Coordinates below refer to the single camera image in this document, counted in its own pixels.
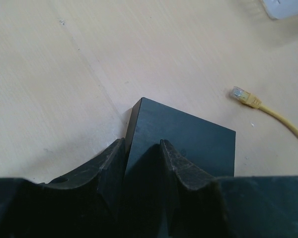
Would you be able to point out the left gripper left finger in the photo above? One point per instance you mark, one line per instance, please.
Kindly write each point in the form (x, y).
(82, 203)

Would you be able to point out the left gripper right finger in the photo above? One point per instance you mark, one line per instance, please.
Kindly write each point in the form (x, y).
(199, 205)

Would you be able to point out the small black network switch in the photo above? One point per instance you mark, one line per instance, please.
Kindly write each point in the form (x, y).
(209, 146)

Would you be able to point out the white plastic basket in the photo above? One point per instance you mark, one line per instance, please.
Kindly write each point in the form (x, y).
(280, 9)

